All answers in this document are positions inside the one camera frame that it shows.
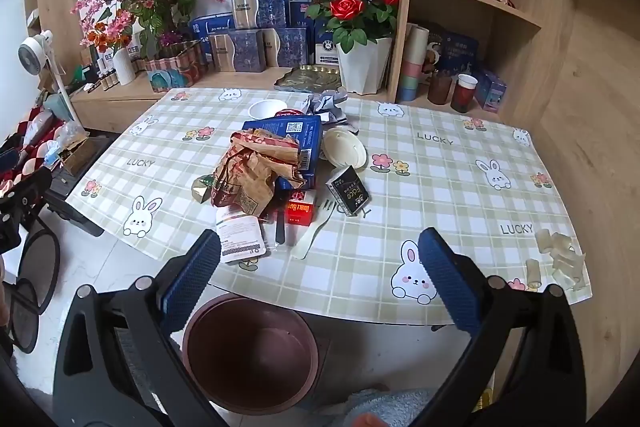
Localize white round plastic lid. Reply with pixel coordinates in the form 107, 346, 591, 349
321, 126, 369, 168

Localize open cardboard box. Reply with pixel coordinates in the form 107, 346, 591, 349
61, 136, 109, 176

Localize small light blue box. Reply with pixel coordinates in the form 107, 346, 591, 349
474, 68, 508, 114

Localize blue white logo box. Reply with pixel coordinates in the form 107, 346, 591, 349
313, 18, 347, 66

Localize red cigarette box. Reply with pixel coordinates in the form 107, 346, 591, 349
286, 189, 317, 226

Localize golden decorative tray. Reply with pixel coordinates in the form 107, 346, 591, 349
273, 64, 344, 94

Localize brown cup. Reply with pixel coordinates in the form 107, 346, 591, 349
427, 71, 454, 106

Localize stack of pastel cups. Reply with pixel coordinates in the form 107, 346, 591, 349
397, 22, 431, 104

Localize row of small brown bottles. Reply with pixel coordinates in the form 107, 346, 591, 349
86, 53, 120, 94

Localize crumpled grey blue wrapper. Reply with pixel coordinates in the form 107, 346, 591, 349
304, 90, 351, 126

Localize teal figurine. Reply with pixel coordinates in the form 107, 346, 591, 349
149, 69, 189, 94

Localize brown plastic bin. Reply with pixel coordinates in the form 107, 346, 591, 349
181, 293, 320, 415

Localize striped planter box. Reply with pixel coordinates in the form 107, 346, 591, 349
144, 41, 209, 88

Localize grey fleece clothing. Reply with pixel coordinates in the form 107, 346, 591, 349
344, 386, 437, 427

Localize white paper cup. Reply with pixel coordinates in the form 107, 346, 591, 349
248, 99, 284, 120

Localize silver blue patterned box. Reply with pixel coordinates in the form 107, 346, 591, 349
230, 0, 291, 30
208, 29, 266, 74
262, 26, 309, 68

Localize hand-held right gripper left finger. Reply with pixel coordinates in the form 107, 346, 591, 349
52, 229, 226, 427

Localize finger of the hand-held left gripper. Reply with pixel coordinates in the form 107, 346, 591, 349
0, 167, 53, 228

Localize dark blue printed box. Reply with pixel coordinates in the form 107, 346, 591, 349
429, 26, 481, 78

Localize red paper cup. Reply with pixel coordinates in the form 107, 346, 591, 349
449, 74, 479, 114

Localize white labelled package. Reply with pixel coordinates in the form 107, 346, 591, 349
215, 212, 266, 265

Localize checkered rabbit print tablecloth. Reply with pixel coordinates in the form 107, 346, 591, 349
65, 87, 593, 325

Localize wooden shelf unit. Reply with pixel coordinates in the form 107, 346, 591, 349
387, 0, 577, 128

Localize crumpled brown paper bag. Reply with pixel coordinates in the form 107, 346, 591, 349
212, 129, 307, 218

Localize low wooden sideboard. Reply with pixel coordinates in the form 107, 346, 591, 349
69, 66, 401, 134

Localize white vase orange flowers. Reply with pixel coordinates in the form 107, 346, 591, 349
81, 23, 137, 86

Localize white plastic fork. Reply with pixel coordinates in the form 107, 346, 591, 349
291, 197, 334, 261

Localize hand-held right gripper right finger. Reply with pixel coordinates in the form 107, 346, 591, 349
415, 227, 586, 427

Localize small black box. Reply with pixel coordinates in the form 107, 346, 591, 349
325, 165, 371, 218

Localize flat blue cardboard box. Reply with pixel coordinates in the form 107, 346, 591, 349
242, 114, 323, 190

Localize red white checkered cloth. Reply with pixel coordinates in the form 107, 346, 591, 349
0, 106, 67, 188

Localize white desk fan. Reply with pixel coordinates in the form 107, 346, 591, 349
17, 30, 77, 124

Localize gold foil wrapper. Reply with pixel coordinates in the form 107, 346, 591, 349
192, 174, 217, 204

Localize flat blue white box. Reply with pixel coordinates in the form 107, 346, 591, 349
189, 12, 236, 44

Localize red rose plant white pot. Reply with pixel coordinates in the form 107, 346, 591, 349
302, 0, 401, 96

